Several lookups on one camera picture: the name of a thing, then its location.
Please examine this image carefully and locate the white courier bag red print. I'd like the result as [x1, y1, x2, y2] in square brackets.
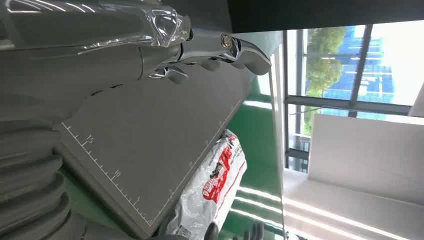
[165, 129, 248, 240]

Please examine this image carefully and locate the green conveyor belt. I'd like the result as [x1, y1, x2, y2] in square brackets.
[216, 74, 286, 240]

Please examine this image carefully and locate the white partition board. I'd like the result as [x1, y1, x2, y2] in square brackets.
[308, 113, 424, 206]

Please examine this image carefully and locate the black scanner column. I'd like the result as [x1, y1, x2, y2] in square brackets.
[162, 0, 424, 34]

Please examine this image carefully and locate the dark grey scanner base plate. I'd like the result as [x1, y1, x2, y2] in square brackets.
[52, 61, 258, 240]

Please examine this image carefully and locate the window with dark frame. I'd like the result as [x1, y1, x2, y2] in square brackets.
[283, 19, 424, 173]

